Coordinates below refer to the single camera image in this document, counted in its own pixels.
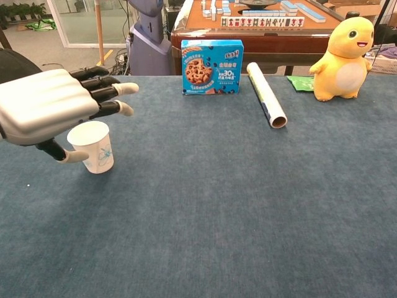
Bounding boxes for black baseball cap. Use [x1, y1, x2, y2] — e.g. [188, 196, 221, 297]
[0, 48, 43, 84]

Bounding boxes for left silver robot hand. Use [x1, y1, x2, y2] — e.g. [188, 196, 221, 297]
[0, 66, 140, 164]

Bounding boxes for white paper cup blue flower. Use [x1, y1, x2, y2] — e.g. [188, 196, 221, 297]
[66, 120, 115, 174]

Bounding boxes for green bag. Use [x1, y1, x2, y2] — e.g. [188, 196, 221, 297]
[25, 18, 58, 32]

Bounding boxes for blue-backed mahjong tile wall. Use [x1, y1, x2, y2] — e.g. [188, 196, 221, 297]
[297, 2, 327, 24]
[241, 9, 288, 17]

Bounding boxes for wooden mahjong table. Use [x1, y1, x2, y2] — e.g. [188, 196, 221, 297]
[170, 0, 345, 76]

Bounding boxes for blue-grey mobile robot base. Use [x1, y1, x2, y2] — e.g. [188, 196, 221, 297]
[127, 0, 172, 76]

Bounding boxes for blue felt table mat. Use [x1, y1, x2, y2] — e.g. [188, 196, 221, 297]
[0, 74, 397, 298]

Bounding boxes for green packet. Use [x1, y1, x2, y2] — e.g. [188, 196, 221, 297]
[286, 75, 316, 93]

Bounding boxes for face-up mahjong tile row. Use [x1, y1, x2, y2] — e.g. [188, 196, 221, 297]
[220, 16, 306, 28]

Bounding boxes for blue cookie box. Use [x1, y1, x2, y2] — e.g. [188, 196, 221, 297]
[181, 39, 245, 96]

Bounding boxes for white plastic basket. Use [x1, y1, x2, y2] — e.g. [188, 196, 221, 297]
[364, 51, 397, 75]

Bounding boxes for yellow plush toy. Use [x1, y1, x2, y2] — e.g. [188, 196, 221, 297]
[308, 16, 375, 102]

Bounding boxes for long black floor cable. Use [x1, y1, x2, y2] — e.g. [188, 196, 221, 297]
[42, 61, 72, 71]

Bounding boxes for purple cloth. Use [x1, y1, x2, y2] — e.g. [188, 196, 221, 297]
[377, 45, 397, 60]

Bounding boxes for tangled black cable bundle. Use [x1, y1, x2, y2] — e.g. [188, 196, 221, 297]
[110, 49, 130, 76]

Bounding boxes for potted green plants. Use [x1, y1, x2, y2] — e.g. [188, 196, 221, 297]
[0, 2, 47, 22]

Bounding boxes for wooden pole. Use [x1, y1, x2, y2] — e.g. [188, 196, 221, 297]
[94, 0, 105, 66]

